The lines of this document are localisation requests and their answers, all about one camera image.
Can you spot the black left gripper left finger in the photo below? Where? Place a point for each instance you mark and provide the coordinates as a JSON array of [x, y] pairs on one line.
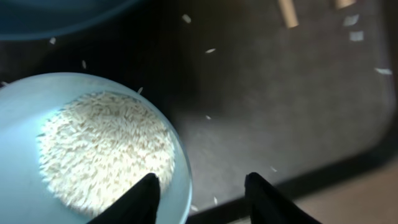
[[137, 206]]

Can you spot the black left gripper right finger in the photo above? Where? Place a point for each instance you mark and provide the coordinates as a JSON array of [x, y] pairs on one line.
[[268, 206]]

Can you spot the white rice pile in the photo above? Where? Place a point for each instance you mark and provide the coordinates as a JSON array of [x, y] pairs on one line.
[[95, 148]]

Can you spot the light blue bowl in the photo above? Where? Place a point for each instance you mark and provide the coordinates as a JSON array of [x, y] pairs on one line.
[[26, 104]]

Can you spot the dark blue plate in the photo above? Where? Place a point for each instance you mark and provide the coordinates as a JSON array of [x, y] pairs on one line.
[[42, 19]]

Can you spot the dark brown serving tray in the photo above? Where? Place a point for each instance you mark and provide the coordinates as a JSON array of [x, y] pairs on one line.
[[306, 107]]

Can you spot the left wooden chopstick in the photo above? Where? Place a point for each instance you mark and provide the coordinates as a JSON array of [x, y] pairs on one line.
[[288, 12]]

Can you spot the wooden chopstick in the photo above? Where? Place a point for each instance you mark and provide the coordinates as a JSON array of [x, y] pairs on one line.
[[288, 12], [339, 4]]

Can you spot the right wooden chopstick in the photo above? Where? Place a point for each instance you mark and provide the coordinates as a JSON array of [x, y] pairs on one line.
[[339, 4]]

